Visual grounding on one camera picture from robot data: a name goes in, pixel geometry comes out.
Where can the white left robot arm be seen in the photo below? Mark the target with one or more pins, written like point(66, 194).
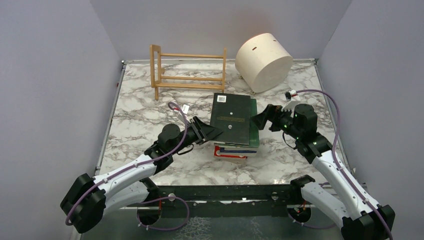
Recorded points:
point(90, 198)

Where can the cream cylindrical lamp shade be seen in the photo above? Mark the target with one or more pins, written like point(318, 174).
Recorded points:
point(263, 62)

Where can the wooden dowel rack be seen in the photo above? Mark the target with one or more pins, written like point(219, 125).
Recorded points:
point(158, 79)

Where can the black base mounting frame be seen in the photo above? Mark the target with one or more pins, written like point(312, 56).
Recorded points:
point(215, 201)

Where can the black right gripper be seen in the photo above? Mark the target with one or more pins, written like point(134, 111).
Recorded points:
point(270, 116)

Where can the blue cover paperback book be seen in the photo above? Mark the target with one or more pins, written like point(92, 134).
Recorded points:
point(241, 149)

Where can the red spine paperback book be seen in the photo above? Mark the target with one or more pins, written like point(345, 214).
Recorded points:
point(227, 156)

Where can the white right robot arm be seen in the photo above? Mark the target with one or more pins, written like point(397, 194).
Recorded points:
point(355, 212)

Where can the dark green hardcover book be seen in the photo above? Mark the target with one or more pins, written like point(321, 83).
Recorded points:
point(231, 114)

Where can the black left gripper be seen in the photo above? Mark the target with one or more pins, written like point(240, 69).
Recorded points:
point(197, 130)

